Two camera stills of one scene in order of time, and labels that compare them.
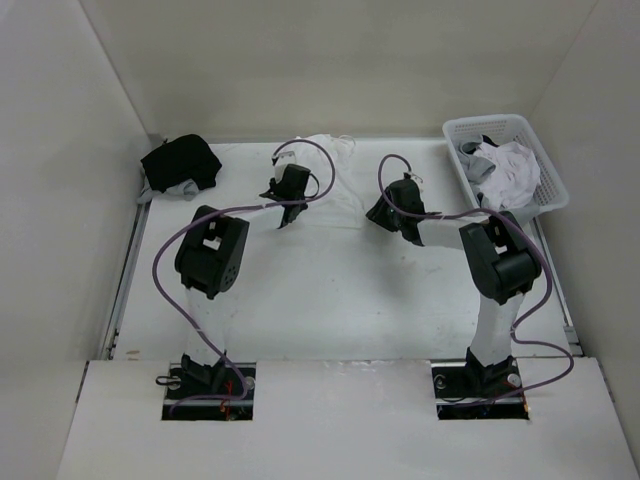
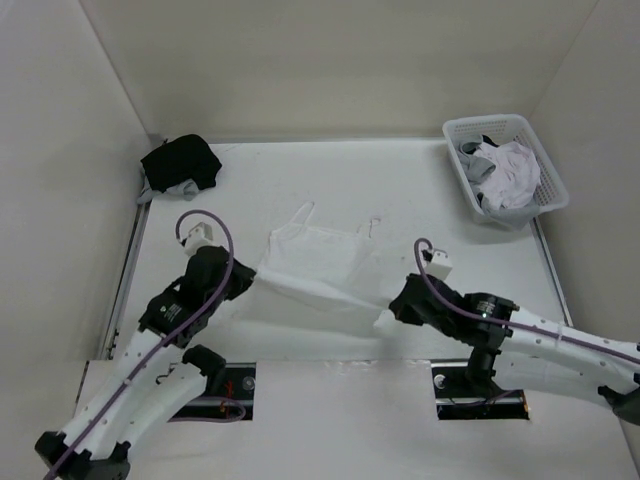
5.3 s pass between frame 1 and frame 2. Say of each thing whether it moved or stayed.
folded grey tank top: stayed
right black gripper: moved
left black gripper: moved
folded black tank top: stayed
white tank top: moved
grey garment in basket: stayed
